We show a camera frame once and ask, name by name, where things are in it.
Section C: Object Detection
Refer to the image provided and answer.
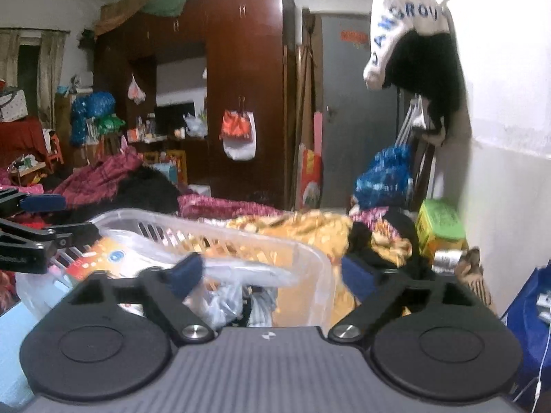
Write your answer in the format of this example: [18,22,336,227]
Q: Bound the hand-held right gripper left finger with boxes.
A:
[69,252,215,345]

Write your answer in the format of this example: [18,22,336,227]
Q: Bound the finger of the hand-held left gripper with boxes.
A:
[0,187,66,216]
[0,219,102,250]

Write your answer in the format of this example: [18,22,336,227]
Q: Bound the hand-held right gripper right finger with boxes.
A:
[328,255,487,345]

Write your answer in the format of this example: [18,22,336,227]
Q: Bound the orange and white packet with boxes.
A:
[64,236,145,278]

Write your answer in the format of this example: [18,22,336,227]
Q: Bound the clear plastic basket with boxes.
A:
[52,208,336,328]

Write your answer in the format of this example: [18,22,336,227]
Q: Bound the small cluttered wooden table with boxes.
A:
[9,157,48,186]

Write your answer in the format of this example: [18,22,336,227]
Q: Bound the crumpled clear plastic bag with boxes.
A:
[189,262,302,325]

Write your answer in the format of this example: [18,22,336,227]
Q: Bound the red stool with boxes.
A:
[43,131,63,166]

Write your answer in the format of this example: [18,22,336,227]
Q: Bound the maroon plaid cloth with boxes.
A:
[47,148,143,207]

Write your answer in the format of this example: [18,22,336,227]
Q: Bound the yellow patterned blanket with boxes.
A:
[226,211,414,316]

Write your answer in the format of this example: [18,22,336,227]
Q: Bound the red cloth covered furniture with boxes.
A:
[0,117,50,168]

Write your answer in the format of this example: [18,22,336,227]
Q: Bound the pink patterned blanket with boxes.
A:
[178,193,285,220]

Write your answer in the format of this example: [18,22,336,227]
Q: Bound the black fuzzy cloth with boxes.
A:
[64,167,181,224]

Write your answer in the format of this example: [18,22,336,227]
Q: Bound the silver can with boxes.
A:
[434,250,468,273]

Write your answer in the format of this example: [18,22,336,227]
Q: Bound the green box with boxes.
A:
[415,199,468,259]

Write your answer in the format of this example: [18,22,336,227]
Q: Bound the yellow framed picture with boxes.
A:
[144,150,188,186]

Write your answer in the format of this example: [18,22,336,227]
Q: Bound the pile of blue plastic bags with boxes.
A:
[71,92,116,146]

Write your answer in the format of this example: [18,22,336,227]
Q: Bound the green plastic bag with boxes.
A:
[98,114,125,134]

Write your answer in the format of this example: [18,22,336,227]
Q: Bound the blue plastic bag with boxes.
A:
[354,145,415,211]

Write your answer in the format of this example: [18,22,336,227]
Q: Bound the red printed bag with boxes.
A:
[301,148,323,209]

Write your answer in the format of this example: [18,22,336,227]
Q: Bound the cluster of small bottles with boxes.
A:
[127,114,186,142]

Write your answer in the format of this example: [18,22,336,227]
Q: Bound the brown paper bag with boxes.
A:
[456,247,496,315]

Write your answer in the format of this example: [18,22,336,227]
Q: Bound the dark folded chair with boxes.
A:
[409,133,437,211]

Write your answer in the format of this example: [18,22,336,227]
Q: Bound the patterned curtain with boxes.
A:
[0,28,70,127]

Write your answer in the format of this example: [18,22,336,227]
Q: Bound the red and white hanging bag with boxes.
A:
[220,109,258,162]

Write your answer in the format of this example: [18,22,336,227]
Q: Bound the white plastic bag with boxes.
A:
[184,112,207,138]

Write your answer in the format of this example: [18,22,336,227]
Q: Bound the white bag with pink contents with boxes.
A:
[128,74,147,105]

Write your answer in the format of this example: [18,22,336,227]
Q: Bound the dark television screen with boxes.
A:
[155,103,196,136]

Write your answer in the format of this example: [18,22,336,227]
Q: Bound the grey door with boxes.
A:
[321,14,401,209]

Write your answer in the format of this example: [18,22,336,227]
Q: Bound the white clothes hangers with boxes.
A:
[394,95,427,147]

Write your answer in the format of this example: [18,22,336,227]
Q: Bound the blue tote bag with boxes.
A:
[506,260,551,401]

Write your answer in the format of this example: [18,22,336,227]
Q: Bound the dark wooden wardrobe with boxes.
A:
[95,0,298,209]

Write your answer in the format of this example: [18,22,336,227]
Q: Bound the green cloth bundle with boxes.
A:
[142,0,194,18]

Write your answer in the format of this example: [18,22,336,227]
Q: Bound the red door sign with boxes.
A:
[341,30,370,46]

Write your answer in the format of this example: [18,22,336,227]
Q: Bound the white cable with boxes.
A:
[512,327,551,413]

